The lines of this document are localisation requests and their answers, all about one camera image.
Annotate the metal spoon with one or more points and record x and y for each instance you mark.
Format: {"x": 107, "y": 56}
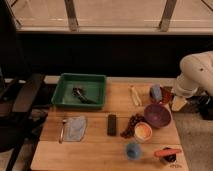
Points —
{"x": 62, "y": 130}

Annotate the small red bowl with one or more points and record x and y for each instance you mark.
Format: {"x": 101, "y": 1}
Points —
{"x": 166, "y": 97}

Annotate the black chair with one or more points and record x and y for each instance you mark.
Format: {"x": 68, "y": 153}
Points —
{"x": 17, "y": 125}

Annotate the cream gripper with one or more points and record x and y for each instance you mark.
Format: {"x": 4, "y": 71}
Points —
{"x": 178, "y": 103}

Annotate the blue cup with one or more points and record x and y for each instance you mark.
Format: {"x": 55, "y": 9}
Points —
{"x": 133, "y": 151}

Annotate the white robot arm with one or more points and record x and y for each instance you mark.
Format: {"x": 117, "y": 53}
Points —
{"x": 196, "y": 71}

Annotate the orange carrot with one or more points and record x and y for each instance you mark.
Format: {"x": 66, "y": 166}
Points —
{"x": 166, "y": 152}

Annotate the dark metal utensil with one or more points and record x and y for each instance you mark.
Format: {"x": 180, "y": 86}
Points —
{"x": 78, "y": 92}

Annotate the bunch of dark grapes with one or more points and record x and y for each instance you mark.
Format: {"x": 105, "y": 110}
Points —
{"x": 129, "y": 131}

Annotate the light blue cloth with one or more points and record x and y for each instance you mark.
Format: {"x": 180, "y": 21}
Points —
{"x": 75, "y": 129}

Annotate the black rectangular block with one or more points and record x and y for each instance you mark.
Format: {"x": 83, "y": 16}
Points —
{"x": 112, "y": 125}

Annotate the green plastic tray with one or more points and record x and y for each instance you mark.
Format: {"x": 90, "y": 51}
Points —
{"x": 93, "y": 86}

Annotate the yellow cup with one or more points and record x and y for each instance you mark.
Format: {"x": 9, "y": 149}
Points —
{"x": 142, "y": 132}

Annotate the black small container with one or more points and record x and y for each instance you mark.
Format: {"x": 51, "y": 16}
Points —
{"x": 168, "y": 159}

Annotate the pale yellow banana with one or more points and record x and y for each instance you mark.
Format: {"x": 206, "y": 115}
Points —
{"x": 135, "y": 96}

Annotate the blue sponge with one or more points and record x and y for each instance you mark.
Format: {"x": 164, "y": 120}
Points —
{"x": 156, "y": 92}

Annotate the purple bowl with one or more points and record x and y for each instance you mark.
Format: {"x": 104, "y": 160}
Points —
{"x": 157, "y": 115}

